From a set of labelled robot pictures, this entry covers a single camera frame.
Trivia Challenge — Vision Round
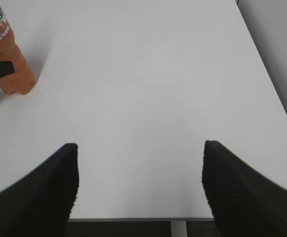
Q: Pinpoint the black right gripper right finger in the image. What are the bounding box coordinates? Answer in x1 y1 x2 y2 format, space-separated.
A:
202 141 287 237

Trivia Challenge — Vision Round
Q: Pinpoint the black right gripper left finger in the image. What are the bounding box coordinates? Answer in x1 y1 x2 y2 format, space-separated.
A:
0 143 79 237

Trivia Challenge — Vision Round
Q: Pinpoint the orange soda bottle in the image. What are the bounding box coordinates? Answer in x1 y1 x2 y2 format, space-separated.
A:
0 5 37 95

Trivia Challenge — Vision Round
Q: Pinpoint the white table leg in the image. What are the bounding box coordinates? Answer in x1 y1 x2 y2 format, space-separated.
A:
171 221 187 237

